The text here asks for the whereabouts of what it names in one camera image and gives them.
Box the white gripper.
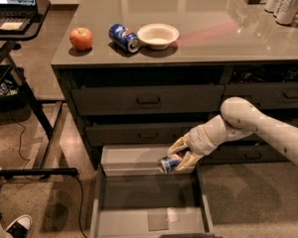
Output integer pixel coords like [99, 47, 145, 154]
[167, 115, 251, 172]

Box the redbull can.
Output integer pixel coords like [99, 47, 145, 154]
[158, 154, 183, 174]

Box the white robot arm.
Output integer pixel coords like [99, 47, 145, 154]
[167, 97, 298, 171]

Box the grey middle left drawer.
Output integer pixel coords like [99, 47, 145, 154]
[85, 122, 200, 146]

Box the grey top left drawer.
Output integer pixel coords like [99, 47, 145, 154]
[71, 85, 224, 116]

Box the grey bottom right drawer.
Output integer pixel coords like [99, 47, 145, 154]
[202, 141, 288, 165]

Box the open bottom grey drawer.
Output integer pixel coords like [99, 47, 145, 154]
[89, 164, 217, 238]

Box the grey top right drawer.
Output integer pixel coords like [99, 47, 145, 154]
[223, 82, 298, 110]

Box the blue pepsi can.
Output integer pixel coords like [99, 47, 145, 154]
[108, 24, 140, 54]

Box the white can front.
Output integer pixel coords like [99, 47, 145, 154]
[276, 0, 298, 25]

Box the white paper bowl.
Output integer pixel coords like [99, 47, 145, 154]
[137, 24, 179, 50]

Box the red apple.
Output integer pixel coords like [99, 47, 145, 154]
[70, 28, 93, 52]

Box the black white sneaker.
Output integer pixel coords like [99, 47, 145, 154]
[6, 214, 33, 238]

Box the black laptop stand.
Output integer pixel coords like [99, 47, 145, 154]
[0, 0, 78, 179]

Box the open laptop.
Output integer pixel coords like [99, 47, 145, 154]
[0, 0, 38, 34]

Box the black power cable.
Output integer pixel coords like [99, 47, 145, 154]
[8, 111, 88, 238]

